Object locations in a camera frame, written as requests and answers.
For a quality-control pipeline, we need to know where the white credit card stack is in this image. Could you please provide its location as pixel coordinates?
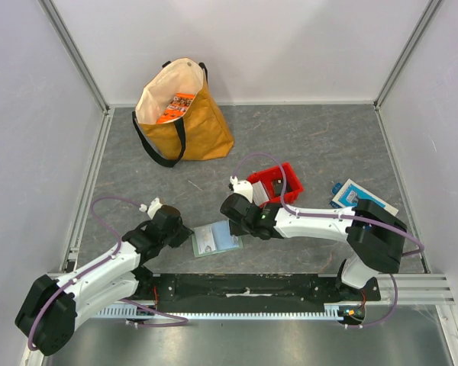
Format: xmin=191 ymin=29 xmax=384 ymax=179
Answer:
xmin=252 ymin=181 xmax=270 ymax=206

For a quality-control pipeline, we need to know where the white printed credit card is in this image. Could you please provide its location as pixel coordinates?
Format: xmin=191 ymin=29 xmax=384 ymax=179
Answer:
xmin=194 ymin=225 xmax=217 ymax=255

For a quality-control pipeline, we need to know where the red plastic bin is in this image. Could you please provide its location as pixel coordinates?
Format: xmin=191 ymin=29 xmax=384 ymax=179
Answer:
xmin=247 ymin=162 xmax=304 ymax=207

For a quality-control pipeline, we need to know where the mustard yellow tote bag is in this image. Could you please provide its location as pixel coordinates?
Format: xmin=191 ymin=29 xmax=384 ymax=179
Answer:
xmin=131 ymin=58 xmax=234 ymax=168

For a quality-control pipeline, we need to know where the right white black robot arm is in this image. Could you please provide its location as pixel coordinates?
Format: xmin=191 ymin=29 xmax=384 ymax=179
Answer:
xmin=220 ymin=194 xmax=407 ymax=300

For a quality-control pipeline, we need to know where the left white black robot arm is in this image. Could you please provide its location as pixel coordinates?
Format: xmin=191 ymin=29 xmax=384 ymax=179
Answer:
xmin=15 ymin=204 xmax=193 ymax=356

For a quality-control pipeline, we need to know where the small black object in bin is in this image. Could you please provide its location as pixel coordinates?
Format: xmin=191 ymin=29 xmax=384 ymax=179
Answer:
xmin=272 ymin=178 xmax=291 ymax=197

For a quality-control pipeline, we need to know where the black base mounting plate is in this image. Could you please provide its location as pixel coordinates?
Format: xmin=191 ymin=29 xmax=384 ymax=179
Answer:
xmin=132 ymin=274 xmax=381 ymax=303

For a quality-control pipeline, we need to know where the blue razor package box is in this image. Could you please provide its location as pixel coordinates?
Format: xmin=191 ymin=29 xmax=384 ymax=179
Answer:
xmin=330 ymin=179 xmax=398 ymax=216

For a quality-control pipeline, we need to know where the orange printed box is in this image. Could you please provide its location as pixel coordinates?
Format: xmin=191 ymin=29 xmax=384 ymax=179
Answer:
xmin=156 ymin=93 xmax=195 ymax=124

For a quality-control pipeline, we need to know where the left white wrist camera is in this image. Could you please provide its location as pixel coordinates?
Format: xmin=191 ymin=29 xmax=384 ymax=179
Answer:
xmin=138 ymin=197 xmax=164 ymax=219

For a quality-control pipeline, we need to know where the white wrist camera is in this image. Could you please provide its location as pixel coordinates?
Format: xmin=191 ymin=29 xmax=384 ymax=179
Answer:
xmin=229 ymin=176 xmax=253 ymax=203
xmin=138 ymin=197 xmax=164 ymax=219

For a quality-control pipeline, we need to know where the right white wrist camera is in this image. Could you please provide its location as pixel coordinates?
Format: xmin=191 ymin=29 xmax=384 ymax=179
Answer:
xmin=229 ymin=176 xmax=253 ymax=203

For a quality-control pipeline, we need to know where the grey slotted cable duct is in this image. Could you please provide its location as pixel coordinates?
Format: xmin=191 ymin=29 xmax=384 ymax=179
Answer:
xmin=92 ymin=303 xmax=344 ymax=321

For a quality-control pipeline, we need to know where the left aluminium frame post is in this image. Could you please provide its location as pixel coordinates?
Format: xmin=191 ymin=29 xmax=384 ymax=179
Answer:
xmin=38 ymin=0 xmax=110 ymax=114

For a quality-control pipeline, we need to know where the aluminium frame post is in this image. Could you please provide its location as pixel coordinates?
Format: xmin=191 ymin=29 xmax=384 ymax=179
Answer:
xmin=373 ymin=0 xmax=443 ymax=111
xmin=38 ymin=0 xmax=110 ymax=114

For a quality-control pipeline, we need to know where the right aluminium frame post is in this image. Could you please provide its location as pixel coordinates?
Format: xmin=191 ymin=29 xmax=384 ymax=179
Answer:
xmin=373 ymin=0 xmax=443 ymax=111

